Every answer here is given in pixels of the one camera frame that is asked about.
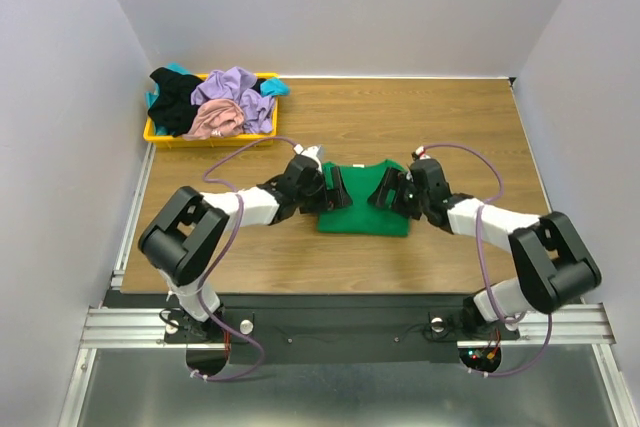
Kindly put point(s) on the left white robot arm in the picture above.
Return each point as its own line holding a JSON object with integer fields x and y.
{"x": 192, "y": 233}

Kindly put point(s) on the lavender t-shirt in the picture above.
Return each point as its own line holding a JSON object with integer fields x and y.
{"x": 237, "y": 84}

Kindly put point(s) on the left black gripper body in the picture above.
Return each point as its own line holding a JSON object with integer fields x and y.
{"x": 325, "y": 190}

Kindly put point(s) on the yellow plastic bin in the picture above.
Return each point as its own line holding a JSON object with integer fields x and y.
{"x": 210, "y": 139}

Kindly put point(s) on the green t-shirt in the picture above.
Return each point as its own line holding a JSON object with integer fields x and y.
{"x": 360, "y": 217}

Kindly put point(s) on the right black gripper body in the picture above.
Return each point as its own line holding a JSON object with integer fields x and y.
{"x": 403, "y": 195}

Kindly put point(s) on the teal t-shirt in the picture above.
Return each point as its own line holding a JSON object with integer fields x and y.
{"x": 275, "y": 87}

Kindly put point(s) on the black t-shirt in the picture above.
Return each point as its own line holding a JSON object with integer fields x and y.
{"x": 173, "y": 110}

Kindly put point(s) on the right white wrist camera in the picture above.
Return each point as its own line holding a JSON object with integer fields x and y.
{"x": 420, "y": 154}

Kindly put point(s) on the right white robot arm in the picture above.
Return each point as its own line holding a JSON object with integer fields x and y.
{"x": 552, "y": 263}

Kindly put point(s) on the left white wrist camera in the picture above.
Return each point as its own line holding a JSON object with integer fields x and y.
{"x": 314, "y": 152}

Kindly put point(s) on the pink t-shirt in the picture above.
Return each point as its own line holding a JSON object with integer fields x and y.
{"x": 218, "y": 118}

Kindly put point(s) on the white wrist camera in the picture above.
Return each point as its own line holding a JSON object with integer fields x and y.
{"x": 314, "y": 152}
{"x": 420, "y": 154}

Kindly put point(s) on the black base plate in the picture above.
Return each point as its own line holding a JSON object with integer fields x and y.
{"x": 290, "y": 329}

